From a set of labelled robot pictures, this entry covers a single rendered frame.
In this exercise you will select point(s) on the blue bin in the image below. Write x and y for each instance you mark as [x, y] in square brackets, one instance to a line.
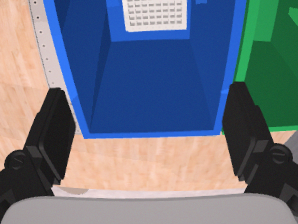
[146, 84]

